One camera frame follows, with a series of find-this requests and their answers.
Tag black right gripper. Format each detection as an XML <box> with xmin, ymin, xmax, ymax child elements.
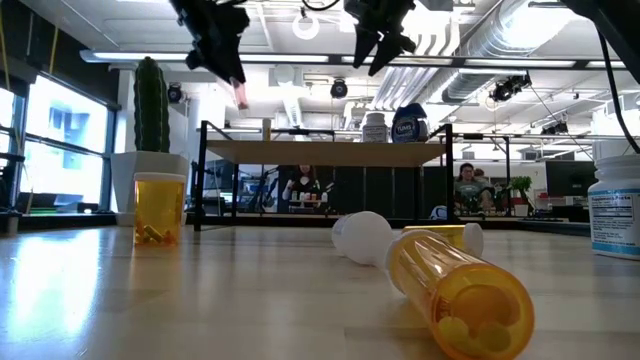
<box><xmin>342</xmin><ymin>0</ymin><xmax>418</xmax><ymax>78</ymax></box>

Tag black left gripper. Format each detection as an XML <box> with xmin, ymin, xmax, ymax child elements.
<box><xmin>168</xmin><ymin>0</ymin><xmax>251</xmax><ymax>85</ymax></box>

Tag pink pill bottle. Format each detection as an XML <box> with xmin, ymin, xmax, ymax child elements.
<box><xmin>231</xmin><ymin>78</ymin><xmax>250</xmax><ymax>112</ymax></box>

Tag white bottle blue label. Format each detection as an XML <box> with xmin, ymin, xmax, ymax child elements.
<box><xmin>361</xmin><ymin>111</ymin><xmax>390</xmax><ymax>144</ymax></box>
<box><xmin>587</xmin><ymin>153</ymin><xmax>640</xmax><ymax>262</ymax></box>

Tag wide orange pill bottle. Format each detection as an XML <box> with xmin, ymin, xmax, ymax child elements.
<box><xmin>132</xmin><ymin>171</ymin><xmax>188</xmax><ymax>247</ymax></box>

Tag plain white bottle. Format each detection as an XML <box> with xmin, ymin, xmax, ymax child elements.
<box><xmin>330</xmin><ymin>210</ymin><xmax>395</xmax><ymax>267</ymax></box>

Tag small orange pill bottle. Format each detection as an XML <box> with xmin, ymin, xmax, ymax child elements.
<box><xmin>401</xmin><ymin>222</ymin><xmax>485</xmax><ymax>259</ymax></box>
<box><xmin>384</xmin><ymin>228</ymin><xmax>536</xmax><ymax>360</ymax></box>

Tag wooden shelf black metal legs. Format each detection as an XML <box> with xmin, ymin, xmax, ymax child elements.
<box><xmin>192</xmin><ymin>119</ymin><xmax>457</xmax><ymax>232</ymax></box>

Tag long ceiling light bar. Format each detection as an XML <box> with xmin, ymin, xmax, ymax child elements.
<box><xmin>78</xmin><ymin>48</ymin><xmax>640</xmax><ymax>70</ymax></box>

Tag blue Tums bottle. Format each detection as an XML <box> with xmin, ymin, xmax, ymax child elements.
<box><xmin>390</xmin><ymin>102</ymin><xmax>430</xmax><ymax>145</ymax></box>

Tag green cactus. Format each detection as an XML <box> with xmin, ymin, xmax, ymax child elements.
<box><xmin>132</xmin><ymin>55</ymin><xmax>171</xmax><ymax>154</ymax></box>

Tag black track spotlights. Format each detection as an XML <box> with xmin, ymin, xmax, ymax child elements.
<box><xmin>539</xmin><ymin>119</ymin><xmax>571</xmax><ymax>136</ymax></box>
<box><xmin>487</xmin><ymin>73</ymin><xmax>533</xmax><ymax>104</ymax></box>

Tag white planter pot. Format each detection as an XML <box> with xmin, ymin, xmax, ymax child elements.
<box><xmin>109</xmin><ymin>150</ymin><xmax>191</xmax><ymax>227</ymax></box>

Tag green potted plant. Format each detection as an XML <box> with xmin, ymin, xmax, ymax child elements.
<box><xmin>508</xmin><ymin>174</ymin><xmax>534</xmax><ymax>218</ymax></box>

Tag black monitor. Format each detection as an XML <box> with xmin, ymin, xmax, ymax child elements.
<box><xmin>544</xmin><ymin>159</ymin><xmax>599</xmax><ymax>199</ymax></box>

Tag white hanging ring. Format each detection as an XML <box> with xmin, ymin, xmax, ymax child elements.
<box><xmin>291</xmin><ymin>10</ymin><xmax>321</xmax><ymax>42</ymax></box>

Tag silver ventilation duct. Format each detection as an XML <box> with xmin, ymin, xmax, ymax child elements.
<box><xmin>439</xmin><ymin>0</ymin><xmax>571</xmax><ymax>104</ymax></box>

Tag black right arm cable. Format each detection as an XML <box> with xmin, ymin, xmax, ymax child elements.
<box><xmin>594</xmin><ymin>27</ymin><xmax>640</xmax><ymax>155</ymax></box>

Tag black aluminium table frame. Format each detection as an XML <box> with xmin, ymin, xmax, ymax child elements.
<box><xmin>184</xmin><ymin>213</ymin><xmax>594</xmax><ymax>237</ymax></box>

